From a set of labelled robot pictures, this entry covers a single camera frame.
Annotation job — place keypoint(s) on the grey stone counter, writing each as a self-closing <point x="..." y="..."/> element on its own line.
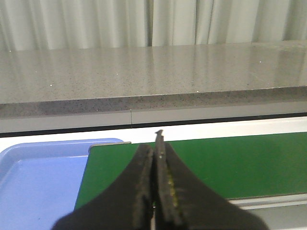
<point x="101" y="88"/>

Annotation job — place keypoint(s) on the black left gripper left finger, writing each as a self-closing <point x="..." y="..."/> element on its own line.
<point x="125" y="205"/>

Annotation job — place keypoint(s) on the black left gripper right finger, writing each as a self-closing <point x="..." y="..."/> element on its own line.
<point x="184" y="202"/>

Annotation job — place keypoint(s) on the white curtain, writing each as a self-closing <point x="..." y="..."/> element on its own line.
<point x="56" y="24"/>

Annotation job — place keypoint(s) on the blue plastic tray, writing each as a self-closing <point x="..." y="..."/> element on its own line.
<point x="39" y="182"/>

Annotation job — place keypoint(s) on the green conveyor belt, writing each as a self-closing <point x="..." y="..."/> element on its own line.
<point x="234" y="167"/>

